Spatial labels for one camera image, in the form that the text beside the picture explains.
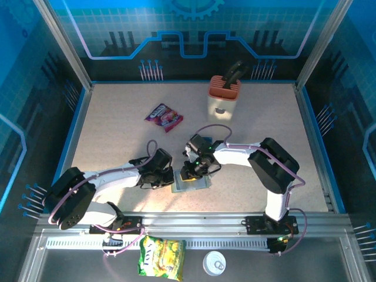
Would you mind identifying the cream orange knife block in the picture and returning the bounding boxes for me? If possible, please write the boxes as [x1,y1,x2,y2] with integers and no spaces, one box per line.
[206,75,242,126]

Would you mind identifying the purple candy bag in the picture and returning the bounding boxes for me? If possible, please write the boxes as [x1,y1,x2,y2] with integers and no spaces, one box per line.
[143,102,184,133]

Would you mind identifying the black connector box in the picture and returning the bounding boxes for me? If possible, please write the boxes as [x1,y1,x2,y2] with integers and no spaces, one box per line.
[101,234,124,258]
[267,236,290,256]

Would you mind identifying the yellow green snack bag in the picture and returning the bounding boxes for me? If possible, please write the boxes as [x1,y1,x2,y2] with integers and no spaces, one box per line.
[137,234,187,282]

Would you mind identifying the white tin can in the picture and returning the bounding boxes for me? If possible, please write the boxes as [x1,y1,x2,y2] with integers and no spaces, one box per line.
[202,251,227,276]

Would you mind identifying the grey metal shelf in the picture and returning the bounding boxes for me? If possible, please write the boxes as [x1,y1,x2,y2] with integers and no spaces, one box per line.
[36,248,353,282]

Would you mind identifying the aluminium mounting rail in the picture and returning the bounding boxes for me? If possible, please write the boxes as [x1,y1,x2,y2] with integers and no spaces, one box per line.
[36,211,353,236]

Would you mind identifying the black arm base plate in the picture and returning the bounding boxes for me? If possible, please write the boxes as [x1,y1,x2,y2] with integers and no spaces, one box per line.
[245,216,300,235]
[89,216,145,235]

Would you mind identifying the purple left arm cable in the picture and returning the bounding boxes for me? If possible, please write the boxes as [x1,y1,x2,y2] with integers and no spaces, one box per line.
[48,139,147,259]

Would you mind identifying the white slotted cable duct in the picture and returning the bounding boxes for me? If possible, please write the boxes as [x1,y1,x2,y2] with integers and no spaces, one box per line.
[46,237,271,251]

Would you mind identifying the aluminium table side rail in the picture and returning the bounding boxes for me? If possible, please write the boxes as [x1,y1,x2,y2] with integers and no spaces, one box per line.
[294,83,347,214]
[43,83,95,214]

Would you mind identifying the blue table edge rail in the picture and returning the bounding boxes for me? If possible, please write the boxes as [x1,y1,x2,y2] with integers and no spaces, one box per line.
[90,80,297,86]

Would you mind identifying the black handled knife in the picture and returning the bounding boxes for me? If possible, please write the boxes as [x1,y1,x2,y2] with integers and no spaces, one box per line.
[221,61,244,89]
[230,66,250,89]

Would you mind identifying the aluminium frame post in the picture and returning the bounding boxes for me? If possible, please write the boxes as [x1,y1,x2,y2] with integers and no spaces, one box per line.
[340,231,371,282]
[17,231,48,282]
[32,0,94,90]
[295,0,353,89]

